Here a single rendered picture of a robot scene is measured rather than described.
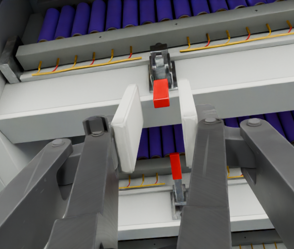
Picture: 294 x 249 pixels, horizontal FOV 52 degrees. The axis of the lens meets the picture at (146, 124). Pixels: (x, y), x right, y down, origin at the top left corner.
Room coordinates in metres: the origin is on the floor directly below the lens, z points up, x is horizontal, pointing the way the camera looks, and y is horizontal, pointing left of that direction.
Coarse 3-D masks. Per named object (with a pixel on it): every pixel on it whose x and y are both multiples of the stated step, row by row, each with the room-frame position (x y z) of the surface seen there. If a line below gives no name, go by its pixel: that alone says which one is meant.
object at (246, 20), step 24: (288, 0) 0.31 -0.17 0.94; (168, 24) 0.32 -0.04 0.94; (192, 24) 0.31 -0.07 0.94; (216, 24) 0.30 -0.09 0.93; (240, 24) 0.30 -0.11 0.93; (264, 24) 0.30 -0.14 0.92; (288, 24) 0.29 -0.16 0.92; (24, 48) 0.33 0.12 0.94; (48, 48) 0.32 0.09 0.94; (72, 48) 0.32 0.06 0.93; (96, 48) 0.32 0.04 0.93; (120, 48) 0.32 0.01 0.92; (144, 48) 0.31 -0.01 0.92; (192, 48) 0.29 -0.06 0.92; (48, 72) 0.31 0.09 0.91
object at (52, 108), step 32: (0, 0) 0.39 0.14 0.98; (0, 32) 0.36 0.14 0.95; (32, 32) 0.41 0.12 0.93; (0, 64) 0.31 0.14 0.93; (64, 64) 0.33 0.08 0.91; (192, 64) 0.28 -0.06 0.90; (224, 64) 0.27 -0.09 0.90; (256, 64) 0.26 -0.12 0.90; (288, 64) 0.25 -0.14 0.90; (0, 96) 0.30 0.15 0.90; (32, 96) 0.29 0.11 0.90; (64, 96) 0.28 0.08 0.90; (96, 96) 0.27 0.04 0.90; (224, 96) 0.24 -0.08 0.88; (256, 96) 0.24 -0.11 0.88; (288, 96) 0.24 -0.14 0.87; (0, 128) 0.28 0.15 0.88; (32, 128) 0.27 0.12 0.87; (64, 128) 0.27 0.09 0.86
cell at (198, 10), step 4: (192, 0) 0.36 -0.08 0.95; (196, 0) 0.35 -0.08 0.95; (200, 0) 0.35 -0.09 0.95; (204, 0) 0.35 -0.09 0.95; (192, 4) 0.36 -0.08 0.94; (196, 4) 0.35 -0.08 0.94; (200, 4) 0.34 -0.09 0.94; (204, 4) 0.34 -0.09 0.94; (192, 8) 0.35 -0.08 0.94; (196, 8) 0.34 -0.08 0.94; (200, 8) 0.34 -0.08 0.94; (204, 8) 0.33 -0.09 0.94; (208, 8) 0.34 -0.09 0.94; (196, 12) 0.33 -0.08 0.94; (200, 12) 0.33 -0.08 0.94; (204, 12) 0.33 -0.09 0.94; (208, 12) 0.33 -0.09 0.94
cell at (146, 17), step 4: (140, 0) 0.38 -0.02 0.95; (144, 0) 0.38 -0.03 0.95; (148, 0) 0.38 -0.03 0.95; (152, 0) 0.38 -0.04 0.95; (140, 4) 0.38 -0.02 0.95; (144, 4) 0.37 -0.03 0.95; (148, 4) 0.37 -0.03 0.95; (152, 4) 0.37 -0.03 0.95; (140, 8) 0.37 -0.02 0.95; (144, 8) 0.36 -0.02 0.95; (148, 8) 0.36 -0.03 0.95; (152, 8) 0.36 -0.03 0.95; (140, 12) 0.36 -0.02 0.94; (144, 12) 0.35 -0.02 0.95; (148, 12) 0.35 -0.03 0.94; (152, 12) 0.35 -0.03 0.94; (140, 16) 0.36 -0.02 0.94; (144, 16) 0.35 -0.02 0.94; (148, 16) 0.34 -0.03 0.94; (152, 16) 0.35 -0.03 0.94; (140, 20) 0.35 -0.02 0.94; (144, 20) 0.34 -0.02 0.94; (148, 20) 0.34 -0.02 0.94; (152, 20) 0.34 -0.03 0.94; (140, 24) 0.34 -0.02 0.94
